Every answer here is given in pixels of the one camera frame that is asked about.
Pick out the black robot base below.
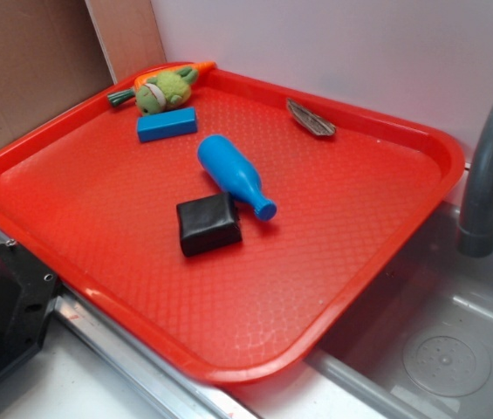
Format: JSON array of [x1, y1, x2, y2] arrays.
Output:
[[0, 244, 59, 381]]

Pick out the blue plastic bottle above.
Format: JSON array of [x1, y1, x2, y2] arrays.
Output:
[[197, 134, 277, 222]]

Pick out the red plastic tray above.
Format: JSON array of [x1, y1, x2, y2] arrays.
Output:
[[0, 69, 464, 384]]

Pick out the black rectangular block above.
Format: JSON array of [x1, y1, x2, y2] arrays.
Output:
[[176, 192, 243, 258]]

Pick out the blue rectangular block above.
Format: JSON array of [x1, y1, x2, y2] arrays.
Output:
[[136, 107, 198, 142]]

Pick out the grey toy fish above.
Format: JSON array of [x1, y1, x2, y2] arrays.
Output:
[[286, 98, 336, 137]]

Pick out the green plush toy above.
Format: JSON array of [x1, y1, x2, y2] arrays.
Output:
[[135, 66, 199, 116]]

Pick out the orange toy carrot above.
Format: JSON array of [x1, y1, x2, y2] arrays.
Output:
[[106, 61, 216, 107]]

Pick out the grey plastic sink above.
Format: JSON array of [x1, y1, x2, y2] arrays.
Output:
[[228, 161, 493, 419]]

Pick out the grey toy faucet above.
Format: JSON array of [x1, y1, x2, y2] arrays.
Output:
[[457, 64, 493, 258]]

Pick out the brown cardboard panel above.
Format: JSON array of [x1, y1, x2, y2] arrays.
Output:
[[0, 1, 166, 148]]

